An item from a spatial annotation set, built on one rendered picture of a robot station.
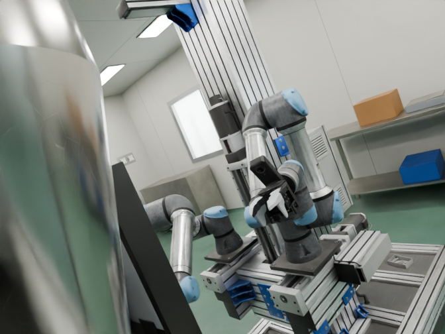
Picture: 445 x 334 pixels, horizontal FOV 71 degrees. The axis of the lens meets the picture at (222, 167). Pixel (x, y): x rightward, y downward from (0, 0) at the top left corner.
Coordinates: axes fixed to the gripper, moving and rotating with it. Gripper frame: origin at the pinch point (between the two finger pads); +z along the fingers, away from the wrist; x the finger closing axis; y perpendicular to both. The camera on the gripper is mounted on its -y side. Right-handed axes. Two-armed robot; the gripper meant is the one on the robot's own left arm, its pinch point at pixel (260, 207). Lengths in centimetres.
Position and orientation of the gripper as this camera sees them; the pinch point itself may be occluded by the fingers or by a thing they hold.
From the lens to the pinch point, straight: 68.4
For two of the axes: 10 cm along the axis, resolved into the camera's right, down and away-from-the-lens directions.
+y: 5.0, 8.6, 0.6
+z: -3.7, 2.8, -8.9
